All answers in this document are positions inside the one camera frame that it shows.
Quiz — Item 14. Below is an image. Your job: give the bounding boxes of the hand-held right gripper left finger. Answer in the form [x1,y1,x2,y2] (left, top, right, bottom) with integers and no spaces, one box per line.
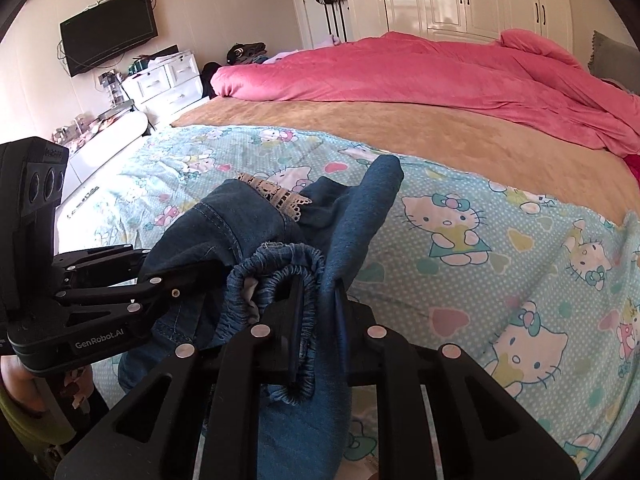
[54,274,307,480]

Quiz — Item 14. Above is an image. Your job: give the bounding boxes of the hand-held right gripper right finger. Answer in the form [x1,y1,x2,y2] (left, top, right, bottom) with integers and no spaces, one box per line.
[332,282,581,480]

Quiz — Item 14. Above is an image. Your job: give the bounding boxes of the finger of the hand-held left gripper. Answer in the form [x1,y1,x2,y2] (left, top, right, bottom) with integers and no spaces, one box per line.
[52,244,149,289]
[55,269,202,317]

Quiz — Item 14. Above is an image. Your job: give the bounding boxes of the blue denim pants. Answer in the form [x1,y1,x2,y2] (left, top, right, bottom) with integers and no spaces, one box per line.
[118,154,405,480]

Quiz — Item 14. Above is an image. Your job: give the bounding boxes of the person's left hand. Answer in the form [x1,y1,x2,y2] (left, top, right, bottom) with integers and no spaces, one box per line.
[0,355,93,413]

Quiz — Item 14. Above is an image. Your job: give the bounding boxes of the clutter of cosmetics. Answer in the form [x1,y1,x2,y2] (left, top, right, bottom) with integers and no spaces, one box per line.
[51,105,132,153]

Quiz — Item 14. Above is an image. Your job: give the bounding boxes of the white rounded table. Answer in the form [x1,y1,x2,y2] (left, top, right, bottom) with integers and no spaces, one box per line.
[52,110,148,196]

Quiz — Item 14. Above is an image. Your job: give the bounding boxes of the person's yellow-green clothing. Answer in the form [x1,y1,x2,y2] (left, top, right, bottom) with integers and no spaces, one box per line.
[0,390,76,448]

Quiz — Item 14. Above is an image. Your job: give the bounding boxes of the clear acrylic organiser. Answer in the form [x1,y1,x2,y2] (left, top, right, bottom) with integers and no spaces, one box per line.
[97,71,127,107]

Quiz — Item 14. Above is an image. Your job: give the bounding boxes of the cartoon printed blanket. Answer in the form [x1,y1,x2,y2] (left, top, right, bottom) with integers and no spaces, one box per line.
[57,125,640,480]

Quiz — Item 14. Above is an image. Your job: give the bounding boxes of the white drawer cabinet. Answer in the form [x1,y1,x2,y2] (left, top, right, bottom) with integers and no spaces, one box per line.
[122,50,201,126]

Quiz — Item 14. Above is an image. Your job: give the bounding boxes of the dark clothes pile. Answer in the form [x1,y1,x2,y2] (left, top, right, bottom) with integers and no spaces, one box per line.
[226,41,268,67]

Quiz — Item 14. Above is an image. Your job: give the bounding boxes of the pink comforter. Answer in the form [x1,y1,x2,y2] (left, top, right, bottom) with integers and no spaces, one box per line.
[210,29,640,157]

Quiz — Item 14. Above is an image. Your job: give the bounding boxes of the grey pillow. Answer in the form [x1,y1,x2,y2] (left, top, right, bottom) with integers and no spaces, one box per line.
[587,30,640,93]

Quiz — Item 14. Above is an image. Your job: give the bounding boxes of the black wall television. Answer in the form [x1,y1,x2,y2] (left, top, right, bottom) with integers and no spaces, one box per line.
[59,0,159,78]

